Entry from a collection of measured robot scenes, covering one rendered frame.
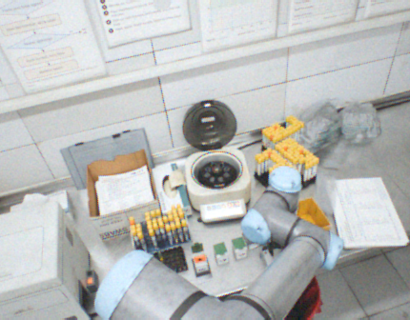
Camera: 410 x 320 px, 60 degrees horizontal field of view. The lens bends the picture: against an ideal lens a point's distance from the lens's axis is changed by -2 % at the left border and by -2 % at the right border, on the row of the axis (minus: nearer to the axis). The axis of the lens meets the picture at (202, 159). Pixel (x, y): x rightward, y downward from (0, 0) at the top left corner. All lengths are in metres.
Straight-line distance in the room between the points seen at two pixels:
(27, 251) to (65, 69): 0.61
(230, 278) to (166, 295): 0.75
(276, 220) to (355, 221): 0.62
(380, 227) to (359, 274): 0.95
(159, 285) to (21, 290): 0.61
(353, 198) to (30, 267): 1.11
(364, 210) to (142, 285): 1.06
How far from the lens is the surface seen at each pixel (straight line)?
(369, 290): 2.31
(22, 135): 1.51
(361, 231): 1.39
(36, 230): 1.15
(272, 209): 0.84
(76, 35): 1.28
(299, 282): 0.67
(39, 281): 1.05
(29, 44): 1.30
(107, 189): 1.50
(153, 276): 0.54
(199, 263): 1.20
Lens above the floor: 1.99
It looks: 44 degrees down
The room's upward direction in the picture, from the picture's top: 8 degrees counter-clockwise
